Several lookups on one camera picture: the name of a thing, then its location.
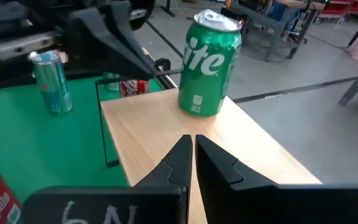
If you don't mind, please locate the wooden shelf black metal frame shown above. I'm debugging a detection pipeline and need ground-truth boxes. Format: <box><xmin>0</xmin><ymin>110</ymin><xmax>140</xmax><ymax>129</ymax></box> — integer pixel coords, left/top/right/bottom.
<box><xmin>94</xmin><ymin>70</ymin><xmax>323</xmax><ymax>224</ymax></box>

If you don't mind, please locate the person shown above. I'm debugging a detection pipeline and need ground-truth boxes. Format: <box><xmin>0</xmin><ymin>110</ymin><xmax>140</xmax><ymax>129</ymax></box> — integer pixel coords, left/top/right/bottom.
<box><xmin>265</xmin><ymin>0</ymin><xmax>301</xmax><ymax>43</ymax></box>

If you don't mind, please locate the black stand foot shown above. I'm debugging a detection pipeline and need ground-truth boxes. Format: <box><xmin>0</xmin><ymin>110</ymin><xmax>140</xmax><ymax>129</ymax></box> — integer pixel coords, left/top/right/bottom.
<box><xmin>160</xmin><ymin>0</ymin><xmax>177</xmax><ymax>18</ymax></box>

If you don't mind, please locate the grey metal table leg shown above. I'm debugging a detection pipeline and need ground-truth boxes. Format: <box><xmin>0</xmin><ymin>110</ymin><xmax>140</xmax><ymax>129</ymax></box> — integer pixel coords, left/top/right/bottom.
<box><xmin>337</xmin><ymin>51</ymin><xmax>358</xmax><ymax>107</ymax></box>

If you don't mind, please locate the green Sprite can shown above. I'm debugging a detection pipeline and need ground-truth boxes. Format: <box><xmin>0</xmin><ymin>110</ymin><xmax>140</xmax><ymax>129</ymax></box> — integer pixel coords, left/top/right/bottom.
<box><xmin>177</xmin><ymin>8</ymin><xmax>243</xmax><ymax>118</ymax></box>

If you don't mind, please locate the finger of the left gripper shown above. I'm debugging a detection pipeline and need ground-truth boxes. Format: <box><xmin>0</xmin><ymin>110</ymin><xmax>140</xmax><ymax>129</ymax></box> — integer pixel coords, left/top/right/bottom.
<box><xmin>63</xmin><ymin>8</ymin><xmax>154</xmax><ymax>78</ymax></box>
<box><xmin>104</xmin><ymin>1</ymin><xmax>155</xmax><ymax>77</ymax></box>

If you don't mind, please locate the green table mat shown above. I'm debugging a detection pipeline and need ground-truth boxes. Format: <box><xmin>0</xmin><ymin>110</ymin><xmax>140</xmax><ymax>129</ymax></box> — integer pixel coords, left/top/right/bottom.
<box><xmin>0</xmin><ymin>76</ymin><xmax>167</xmax><ymax>224</ymax></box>

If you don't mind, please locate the red storage bin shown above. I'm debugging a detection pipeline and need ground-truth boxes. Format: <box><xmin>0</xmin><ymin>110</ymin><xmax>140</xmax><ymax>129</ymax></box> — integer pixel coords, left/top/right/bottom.
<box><xmin>318</xmin><ymin>0</ymin><xmax>358</xmax><ymax>20</ymax></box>

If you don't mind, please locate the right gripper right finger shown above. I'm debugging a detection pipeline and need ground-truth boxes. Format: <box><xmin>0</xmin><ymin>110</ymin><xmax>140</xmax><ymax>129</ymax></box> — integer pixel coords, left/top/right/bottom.
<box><xmin>195</xmin><ymin>134</ymin><xmax>358</xmax><ymax>224</ymax></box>

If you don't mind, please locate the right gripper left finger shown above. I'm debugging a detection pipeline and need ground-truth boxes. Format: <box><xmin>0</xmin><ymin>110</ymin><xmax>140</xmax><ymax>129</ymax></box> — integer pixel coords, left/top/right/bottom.
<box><xmin>22</xmin><ymin>134</ymin><xmax>194</xmax><ymax>224</ymax></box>

